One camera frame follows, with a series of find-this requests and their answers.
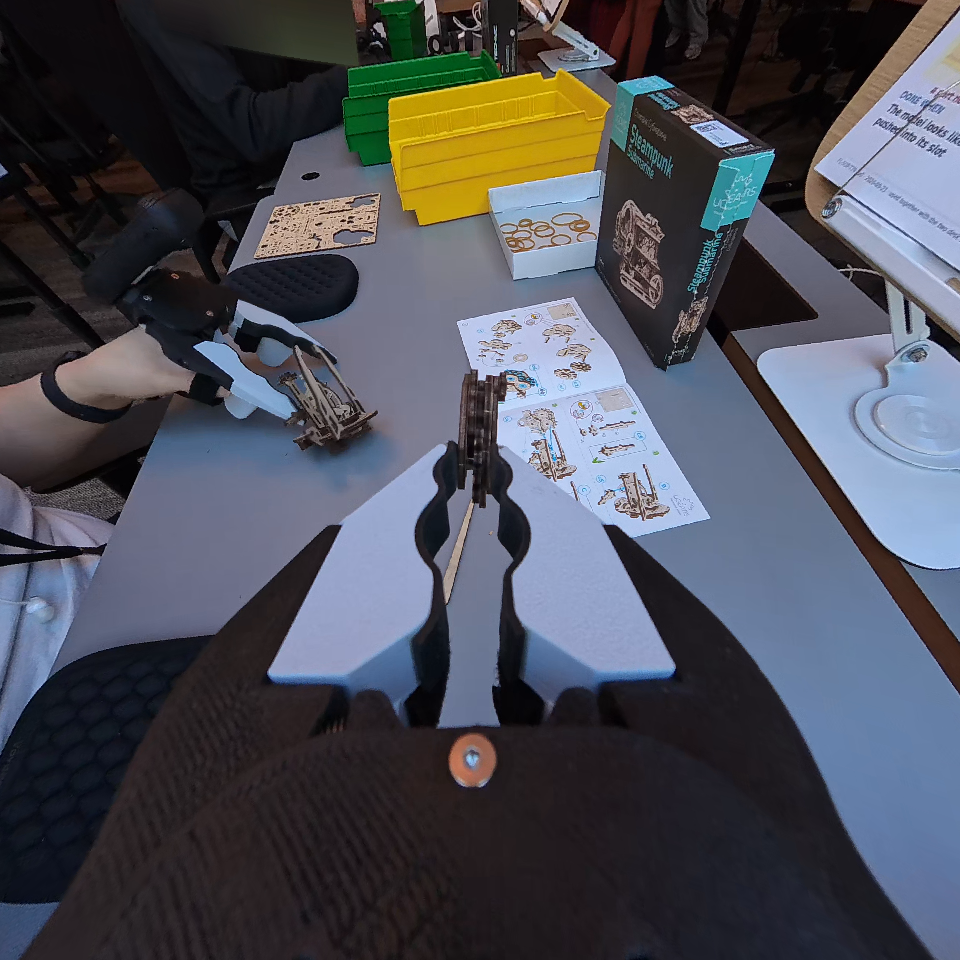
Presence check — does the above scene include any black quilted wrist pad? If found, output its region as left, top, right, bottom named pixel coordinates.
left=0, top=636, right=219, bottom=905
left=223, top=253, right=361, bottom=325

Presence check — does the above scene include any person's white shirt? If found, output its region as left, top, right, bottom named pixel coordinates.
left=0, top=472, right=115, bottom=751

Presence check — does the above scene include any yellow plastic bin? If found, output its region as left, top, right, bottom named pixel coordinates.
left=387, top=69, right=612, bottom=228

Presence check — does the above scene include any dark wooden gear stack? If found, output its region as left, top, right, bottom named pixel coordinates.
left=457, top=369, right=513, bottom=511

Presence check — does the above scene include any laser-cut wooden part sheet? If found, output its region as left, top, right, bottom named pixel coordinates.
left=253, top=192, right=383, bottom=261

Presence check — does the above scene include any person's left forearm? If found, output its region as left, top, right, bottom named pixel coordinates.
left=0, top=369, right=174, bottom=494

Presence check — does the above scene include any black model kit box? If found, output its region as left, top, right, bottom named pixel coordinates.
left=596, top=77, right=776, bottom=371

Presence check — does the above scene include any person's left hand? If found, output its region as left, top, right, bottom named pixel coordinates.
left=84, top=324, right=192, bottom=414

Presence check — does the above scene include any white printed instruction sheet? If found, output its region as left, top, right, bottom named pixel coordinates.
left=816, top=15, right=960, bottom=275

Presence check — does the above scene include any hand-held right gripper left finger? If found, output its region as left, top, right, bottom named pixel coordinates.
left=267, top=442, right=460, bottom=727

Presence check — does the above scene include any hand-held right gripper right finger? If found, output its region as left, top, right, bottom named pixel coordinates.
left=491, top=444, right=676, bottom=727

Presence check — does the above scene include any wooden model frame with arms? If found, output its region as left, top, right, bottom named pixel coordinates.
left=279, top=345, right=378, bottom=453

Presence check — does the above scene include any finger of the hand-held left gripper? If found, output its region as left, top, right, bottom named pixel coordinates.
left=195, top=339, right=301, bottom=421
left=231, top=300, right=339, bottom=365

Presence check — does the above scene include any black wristband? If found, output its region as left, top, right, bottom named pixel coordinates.
left=39, top=351, right=135, bottom=425

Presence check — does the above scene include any large green plastic bin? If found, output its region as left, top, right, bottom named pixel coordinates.
left=342, top=50, right=504, bottom=168

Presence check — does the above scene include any narrow black box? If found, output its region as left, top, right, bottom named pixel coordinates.
left=480, top=0, right=520, bottom=76

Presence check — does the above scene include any black lanyard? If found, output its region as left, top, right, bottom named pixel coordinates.
left=0, top=527, right=106, bottom=569

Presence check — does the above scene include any distant white document stand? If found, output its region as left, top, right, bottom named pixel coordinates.
left=521, top=0, right=618, bottom=74

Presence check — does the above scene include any thin wooden stick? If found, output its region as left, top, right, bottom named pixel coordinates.
left=442, top=501, right=477, bottom=605

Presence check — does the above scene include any white cardboard tray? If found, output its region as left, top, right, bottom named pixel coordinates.
left=487, top=170, right=607, bottom=282

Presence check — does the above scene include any pile of rubber bands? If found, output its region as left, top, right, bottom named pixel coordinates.
left=501, top=212, right=600, bottom=252

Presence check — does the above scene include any small green plastic bin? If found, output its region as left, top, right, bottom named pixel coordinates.
left=373, top=0, right=429, bottom=63

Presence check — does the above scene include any open instruction booklet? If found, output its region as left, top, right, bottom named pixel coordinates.
left=457, top=297, right=711, bottom=539

